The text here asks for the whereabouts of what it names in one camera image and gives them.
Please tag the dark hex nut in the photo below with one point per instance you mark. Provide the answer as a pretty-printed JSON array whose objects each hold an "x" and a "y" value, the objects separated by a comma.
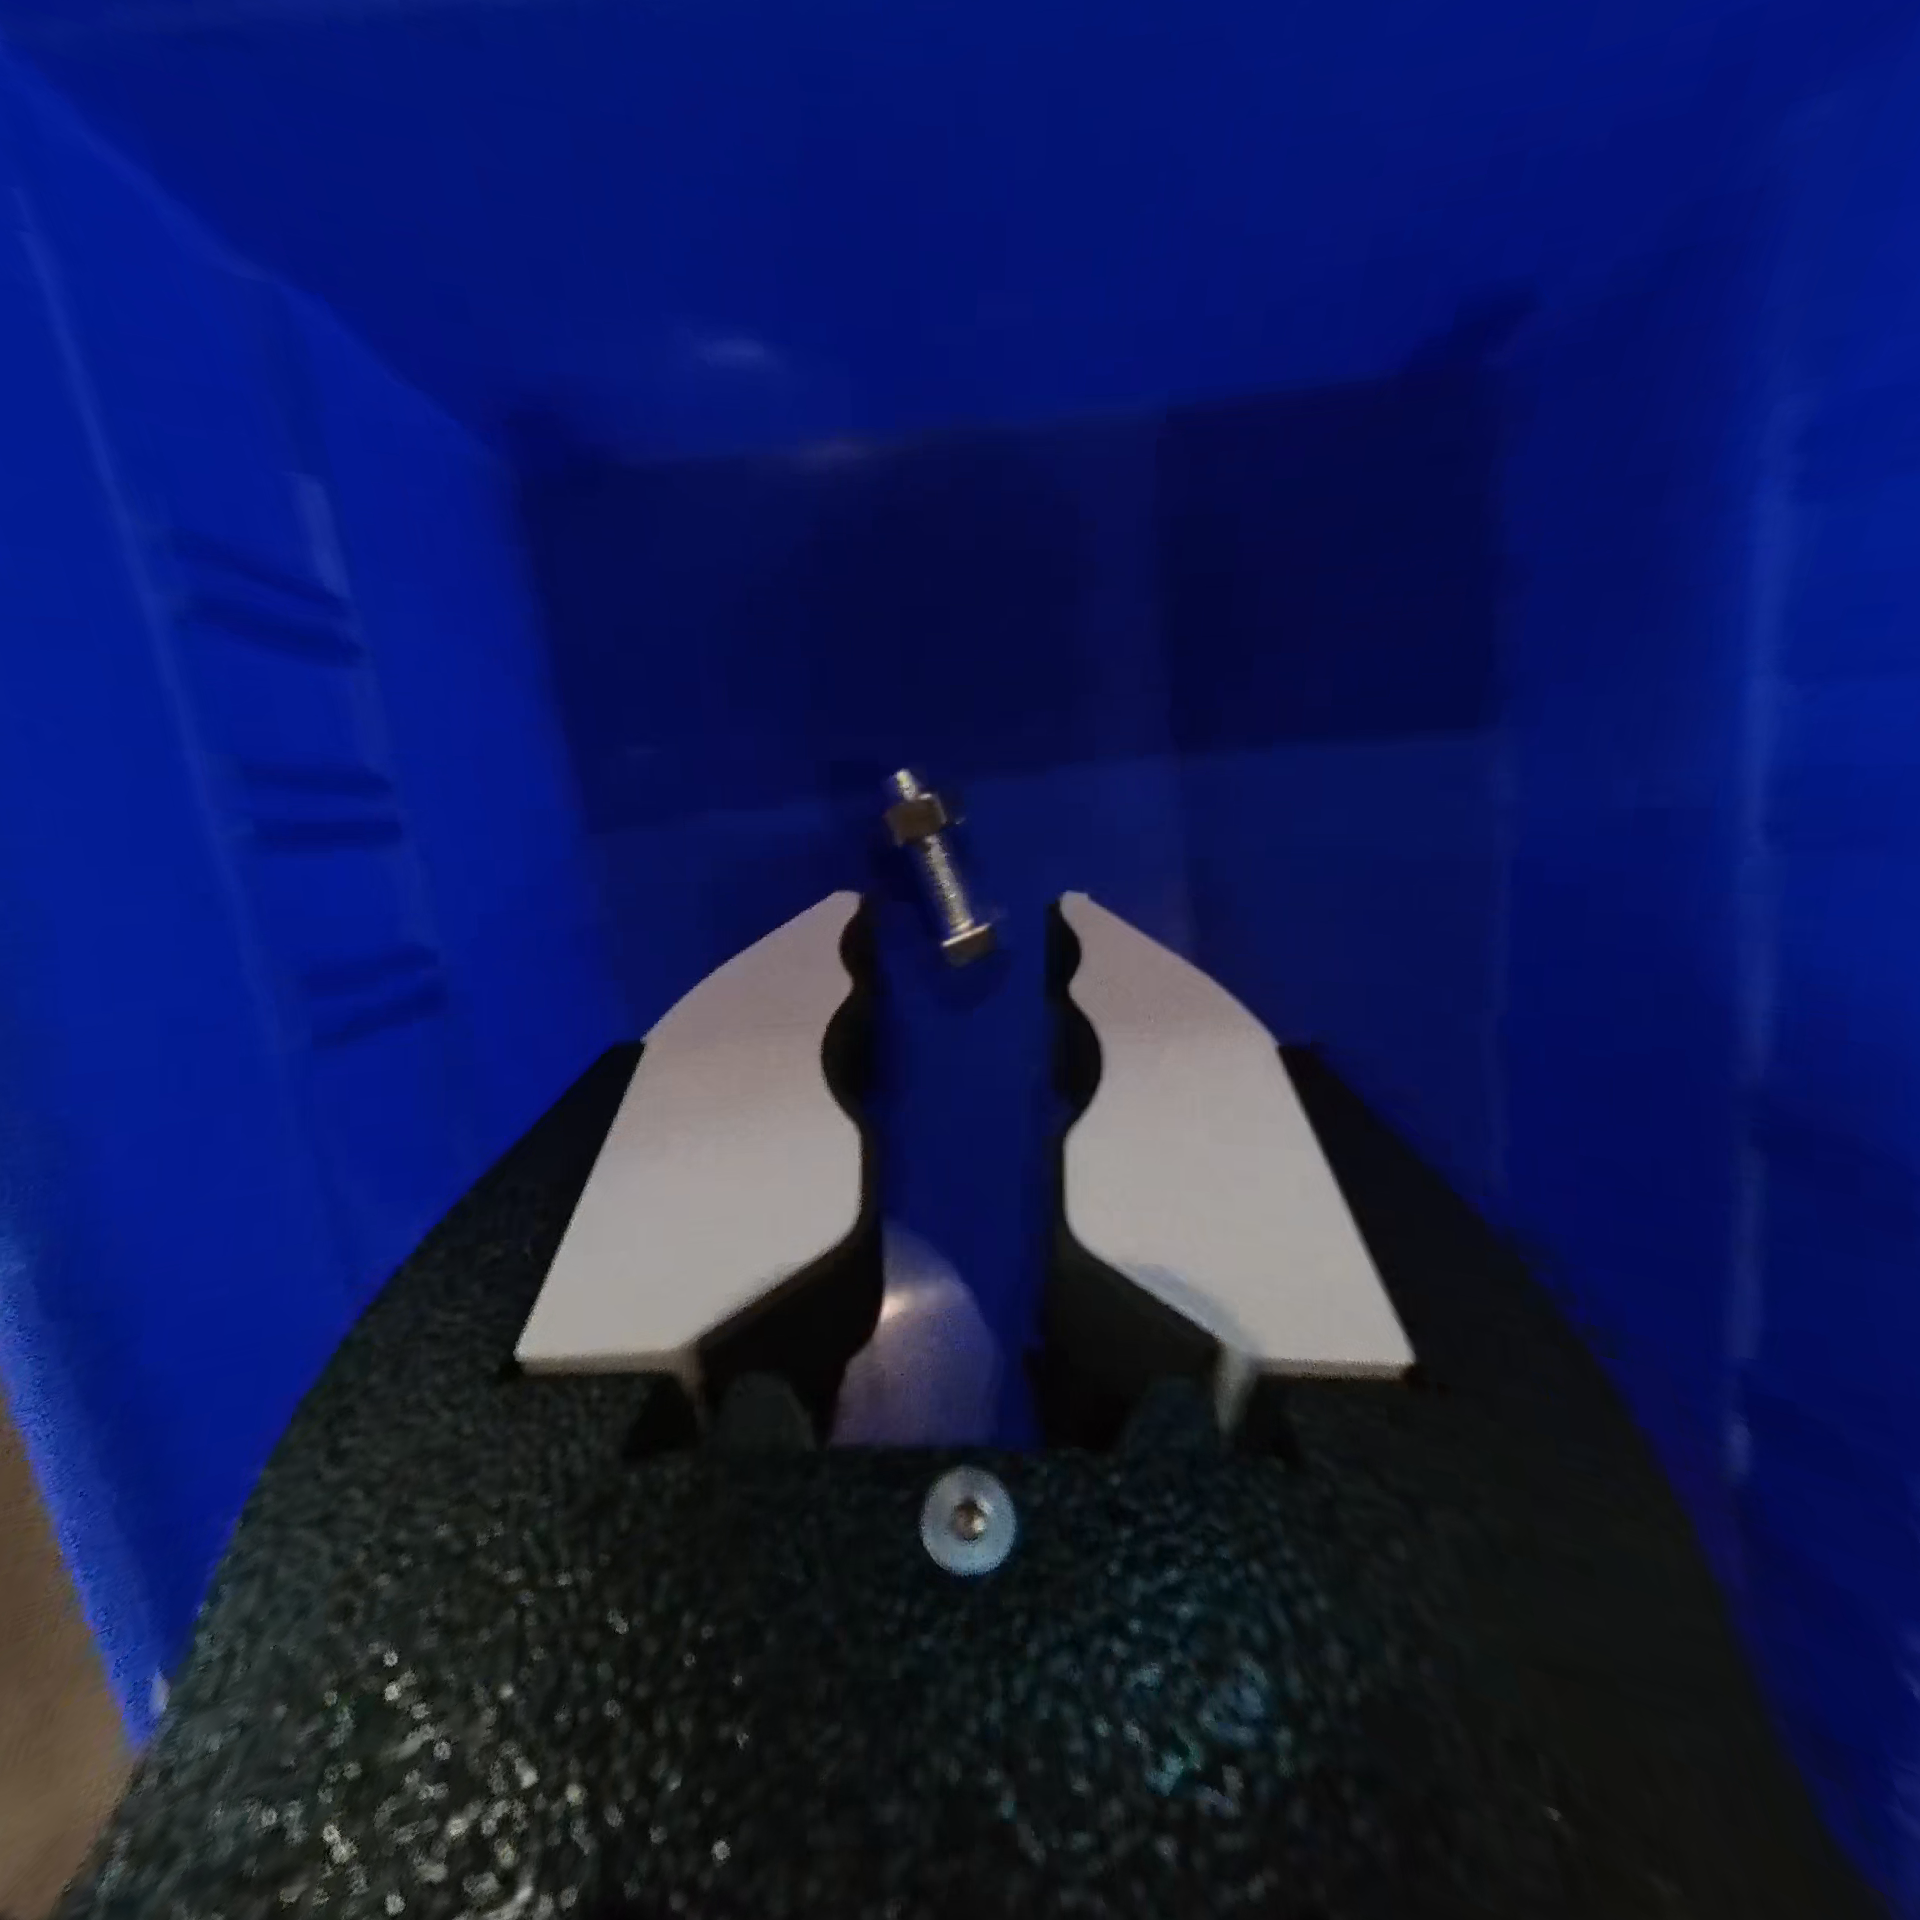
[{"x": 915, "y": 823}]

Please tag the blue plastic bin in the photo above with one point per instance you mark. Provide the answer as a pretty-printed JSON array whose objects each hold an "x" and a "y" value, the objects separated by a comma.
[{"x": 960, "y": 451}]

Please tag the silver hex bolt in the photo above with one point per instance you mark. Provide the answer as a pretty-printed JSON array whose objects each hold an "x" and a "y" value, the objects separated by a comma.
[{"x": 951, "y": 890}]

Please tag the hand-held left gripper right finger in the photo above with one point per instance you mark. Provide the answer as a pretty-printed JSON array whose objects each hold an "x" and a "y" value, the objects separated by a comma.
[{"x": 1215, "y": 1170}]

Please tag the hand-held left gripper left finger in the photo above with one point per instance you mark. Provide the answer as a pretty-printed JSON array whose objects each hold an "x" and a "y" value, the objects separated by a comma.
[{"x": 705, "y": 1170}]

